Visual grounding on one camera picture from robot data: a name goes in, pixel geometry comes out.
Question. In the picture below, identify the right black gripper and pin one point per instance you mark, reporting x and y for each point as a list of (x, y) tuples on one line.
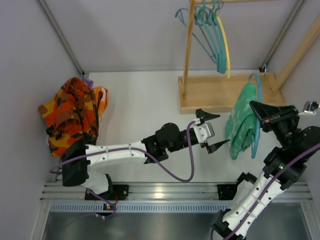
[(279, 119)]

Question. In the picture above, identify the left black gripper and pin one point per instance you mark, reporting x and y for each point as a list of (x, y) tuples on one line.
[(201, 143)]

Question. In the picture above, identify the green trousers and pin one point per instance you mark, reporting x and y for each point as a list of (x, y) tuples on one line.
[(240, 127)]

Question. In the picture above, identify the yellow hanger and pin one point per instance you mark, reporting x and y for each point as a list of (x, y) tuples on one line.
[(224, 37)]

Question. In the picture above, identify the purple trousers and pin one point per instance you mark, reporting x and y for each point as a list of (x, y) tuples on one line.
[(88, 82)]

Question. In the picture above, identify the orange camouflage trousers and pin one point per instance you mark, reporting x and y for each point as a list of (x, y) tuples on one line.
[(70, 116)]

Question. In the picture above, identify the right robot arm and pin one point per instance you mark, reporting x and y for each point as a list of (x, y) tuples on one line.
[(283, 167)]

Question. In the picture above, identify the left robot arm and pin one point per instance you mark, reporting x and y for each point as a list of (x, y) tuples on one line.
[(82, 163)]

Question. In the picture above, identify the empty teal hanger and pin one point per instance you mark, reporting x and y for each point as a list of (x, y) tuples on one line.
[(197, 34), (205, 25)]

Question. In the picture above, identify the wooden clothes rack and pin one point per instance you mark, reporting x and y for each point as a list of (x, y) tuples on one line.
[(218, 93)]

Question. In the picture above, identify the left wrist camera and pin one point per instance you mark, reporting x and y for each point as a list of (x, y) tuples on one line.
[(203, 131)]

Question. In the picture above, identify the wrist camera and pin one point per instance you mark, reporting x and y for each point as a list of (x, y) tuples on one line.
[(310, 108), (203, 131)]

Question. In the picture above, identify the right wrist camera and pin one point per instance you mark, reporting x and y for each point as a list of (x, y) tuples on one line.
[(310, 108)]

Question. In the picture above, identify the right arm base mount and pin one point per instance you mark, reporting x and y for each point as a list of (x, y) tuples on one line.
[(226, 192)]

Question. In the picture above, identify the right aluminium frame post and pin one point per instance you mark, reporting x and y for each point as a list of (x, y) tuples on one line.
[(282, 33)]

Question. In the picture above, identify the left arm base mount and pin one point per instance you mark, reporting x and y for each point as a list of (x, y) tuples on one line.
[(119, 192)]

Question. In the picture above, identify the grey slotted cable duct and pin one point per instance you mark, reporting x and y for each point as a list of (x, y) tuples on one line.
[(140, 207)]

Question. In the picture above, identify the aluminium mounting rail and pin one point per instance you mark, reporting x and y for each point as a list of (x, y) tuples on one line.
[(139, 191)]

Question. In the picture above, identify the aluminium corner frame post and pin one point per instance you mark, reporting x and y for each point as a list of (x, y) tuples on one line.
[(44, 7)]

